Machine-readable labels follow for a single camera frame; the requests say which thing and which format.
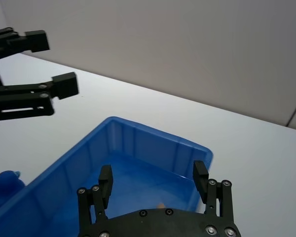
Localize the blue rubber duck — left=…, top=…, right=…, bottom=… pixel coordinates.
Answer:
left=0, top=170, right=26, bottom=216

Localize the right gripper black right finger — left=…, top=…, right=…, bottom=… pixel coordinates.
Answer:
left=192, top=160, right=235, bottom=221

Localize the blue plastic bin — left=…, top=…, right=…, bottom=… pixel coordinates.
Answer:
left=0, top=116, right=214, bottom=237

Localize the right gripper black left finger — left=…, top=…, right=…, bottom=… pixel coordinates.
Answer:
left=76, top=164, right=113, bottom=227

